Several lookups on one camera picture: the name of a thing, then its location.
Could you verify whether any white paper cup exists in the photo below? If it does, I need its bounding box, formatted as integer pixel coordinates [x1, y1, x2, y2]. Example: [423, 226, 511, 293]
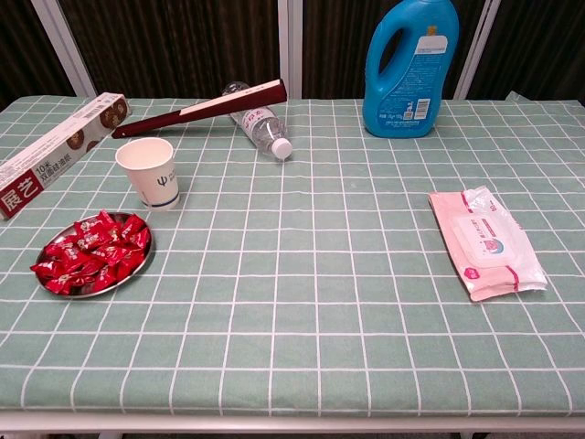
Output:
[114, 136, 180, 211]

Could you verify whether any red candy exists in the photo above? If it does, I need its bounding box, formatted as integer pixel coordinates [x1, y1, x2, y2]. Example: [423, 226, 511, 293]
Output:
[90, 262, 124, 289]
[93, 246, 127, 264]
[29, 261, 63, 278]
[72, 272, 104, 292]
[43, 241, 79, 262]
[72, 235, 109, 252]
[102, 226, 127, 251]
[61, 255, 100, 275]
[119, 213, 148, 242]
[44, 276, 77, 296]
[116, 251, 147, 278]
[133, 228, 152, 258]
[72, 209, 116, 241]

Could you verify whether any dark partition screen white frame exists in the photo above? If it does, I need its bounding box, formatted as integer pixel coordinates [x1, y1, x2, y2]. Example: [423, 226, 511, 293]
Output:
[43, 0, 292, 100]
[0, 0, 88, 111]
[465, 0, 585, 102]
[290, 0, 490, 100]

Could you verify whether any pink wet wipes pack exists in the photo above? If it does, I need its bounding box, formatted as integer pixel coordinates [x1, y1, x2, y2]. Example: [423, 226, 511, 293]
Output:
[428, 185, 548, 302]

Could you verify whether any long baking paper box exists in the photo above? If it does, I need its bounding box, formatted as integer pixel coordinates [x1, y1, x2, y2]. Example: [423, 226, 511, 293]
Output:
[0, 91, 133, 221]

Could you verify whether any blue detergent pump bottle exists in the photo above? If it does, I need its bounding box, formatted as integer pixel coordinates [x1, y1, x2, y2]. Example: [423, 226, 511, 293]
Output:
[362, 0, 461, 138]

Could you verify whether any white table frame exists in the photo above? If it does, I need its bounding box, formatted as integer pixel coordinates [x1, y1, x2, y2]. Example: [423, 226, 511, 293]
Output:
[0, 410, 585, 439]

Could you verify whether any dark red folded fan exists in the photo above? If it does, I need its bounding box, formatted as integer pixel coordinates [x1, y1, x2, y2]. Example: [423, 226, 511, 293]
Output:
[111, 79, 289, 140]

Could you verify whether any round steel plate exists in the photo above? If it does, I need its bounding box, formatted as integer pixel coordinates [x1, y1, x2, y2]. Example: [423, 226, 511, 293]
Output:
[31, 210, 156, 299]

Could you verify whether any clear plastic water bottle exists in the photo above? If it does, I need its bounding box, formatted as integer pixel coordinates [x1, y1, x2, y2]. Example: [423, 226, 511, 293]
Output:
[222, 80, 293, 161]

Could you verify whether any green checked tablecloth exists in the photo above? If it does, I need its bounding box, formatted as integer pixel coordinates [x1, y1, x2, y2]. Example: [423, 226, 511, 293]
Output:
[0, 91, 585, 418]

